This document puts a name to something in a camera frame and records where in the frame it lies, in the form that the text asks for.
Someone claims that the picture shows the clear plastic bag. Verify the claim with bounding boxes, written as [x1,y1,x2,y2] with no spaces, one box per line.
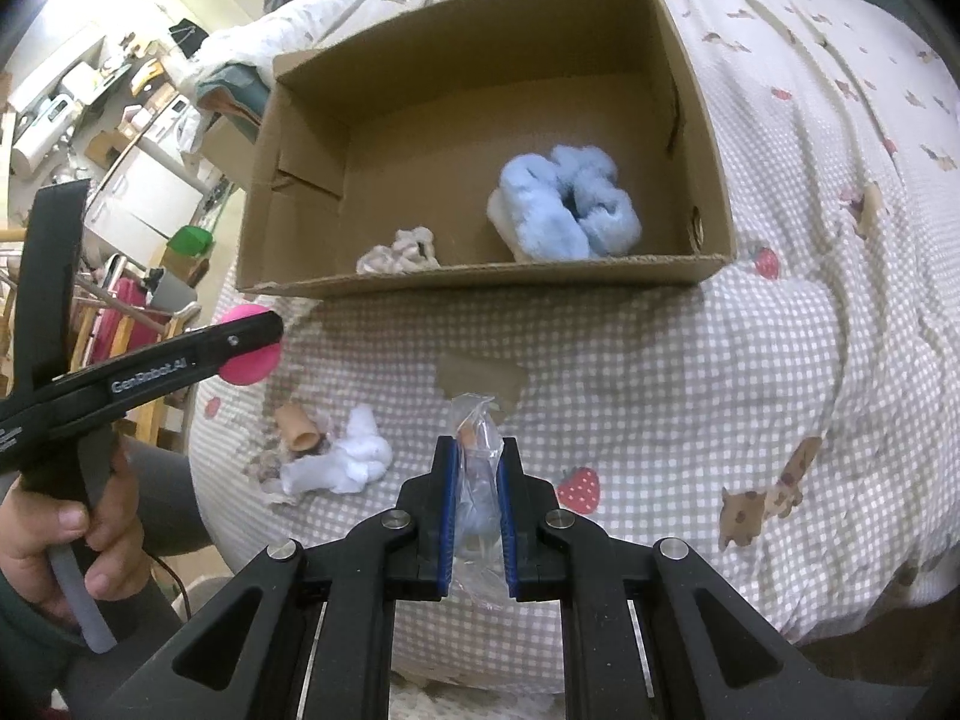
[448,392,511,612]

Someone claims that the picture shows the thin dark cable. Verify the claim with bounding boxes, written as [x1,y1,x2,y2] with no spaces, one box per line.
[145,553,193,620]

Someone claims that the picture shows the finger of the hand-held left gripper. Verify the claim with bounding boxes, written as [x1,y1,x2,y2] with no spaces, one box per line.
[196,312,285,380]

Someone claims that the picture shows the beige crumpled scrunchie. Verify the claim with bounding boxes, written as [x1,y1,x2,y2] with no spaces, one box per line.
[355,225,442,275]

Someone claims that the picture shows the person's left forearm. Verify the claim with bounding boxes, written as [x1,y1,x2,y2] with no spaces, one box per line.
[0,562,87,720]

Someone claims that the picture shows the blue fluffy slippers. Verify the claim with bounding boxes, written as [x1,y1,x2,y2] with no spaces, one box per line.
[487,144,643,262]

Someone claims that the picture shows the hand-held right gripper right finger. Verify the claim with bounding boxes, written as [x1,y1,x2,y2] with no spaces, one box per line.
[499,436,923,720]

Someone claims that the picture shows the white crumpled sock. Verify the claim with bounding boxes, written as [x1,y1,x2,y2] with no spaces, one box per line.
[279,403,393,500]

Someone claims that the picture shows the small cardboard carton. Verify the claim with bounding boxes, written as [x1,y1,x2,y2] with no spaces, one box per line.
[201,114,262,190]

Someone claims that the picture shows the pink chair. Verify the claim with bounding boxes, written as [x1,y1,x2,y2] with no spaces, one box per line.
[71,276,181,372]

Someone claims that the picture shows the person's grey trouser leg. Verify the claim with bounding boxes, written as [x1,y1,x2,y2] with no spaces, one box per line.
[64,435,256,720]

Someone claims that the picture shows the green plastic tub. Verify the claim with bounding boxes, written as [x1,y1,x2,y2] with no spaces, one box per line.
[166,224,215,257]

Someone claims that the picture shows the pink ball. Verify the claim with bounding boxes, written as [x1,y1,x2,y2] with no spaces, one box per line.
[214,303,284,387]

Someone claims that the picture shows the small beige cup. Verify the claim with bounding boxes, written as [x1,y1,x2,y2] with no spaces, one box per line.
[274,403,325,458]

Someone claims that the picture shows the person's left hand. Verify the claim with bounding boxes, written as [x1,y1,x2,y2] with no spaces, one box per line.
[0,439,145,625]

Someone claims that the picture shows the white cabinet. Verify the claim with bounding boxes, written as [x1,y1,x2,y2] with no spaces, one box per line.
[81,141,212,245]

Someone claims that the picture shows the white appliance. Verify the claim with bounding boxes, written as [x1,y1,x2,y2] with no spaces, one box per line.
[10,88,85,175]

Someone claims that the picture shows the torn cardboard scrap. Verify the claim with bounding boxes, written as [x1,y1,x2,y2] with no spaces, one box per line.
[435,349,526,415]

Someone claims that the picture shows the checked printed blanket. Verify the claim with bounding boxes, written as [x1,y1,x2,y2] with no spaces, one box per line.
[187,0,960,695]

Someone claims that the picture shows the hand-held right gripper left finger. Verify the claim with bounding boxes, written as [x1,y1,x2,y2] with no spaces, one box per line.
[71,436,459,720]

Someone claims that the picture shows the brown cardboard box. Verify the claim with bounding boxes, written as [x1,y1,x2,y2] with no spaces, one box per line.
[235,0,738,299]

